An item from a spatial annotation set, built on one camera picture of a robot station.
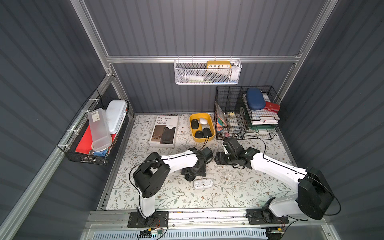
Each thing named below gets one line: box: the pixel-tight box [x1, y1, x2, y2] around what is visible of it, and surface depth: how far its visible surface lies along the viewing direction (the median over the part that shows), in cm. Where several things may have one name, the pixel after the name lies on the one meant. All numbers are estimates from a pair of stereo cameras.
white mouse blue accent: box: [198, 118, 208, 125], surface depth 111 cm
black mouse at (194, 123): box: [191, 118, 199, 129], surface depth 114 cm
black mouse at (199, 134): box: [195, 130, 204, 139], surface depth 107 cm
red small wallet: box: [264, 101, 281, 113], surface depth 95 cm
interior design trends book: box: [149, 115, 179, 148], surface depth 107 cm
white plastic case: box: [105, 100, 128, 135], surface depth 77 cm
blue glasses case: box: [247, 87, 266, 110], surface depth 103 cm
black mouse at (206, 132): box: [202, 127, 212, 138], surface depth 106 cm
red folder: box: [75, 124, 116, 154], surface depth 68 cm
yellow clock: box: [206, 60, 232, 69], surface depth 90 cm
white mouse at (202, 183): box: [193, 177, 214, 190], surface depth 84 cm
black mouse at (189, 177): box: [184, 174, 197, 182], surface depth 88 cm
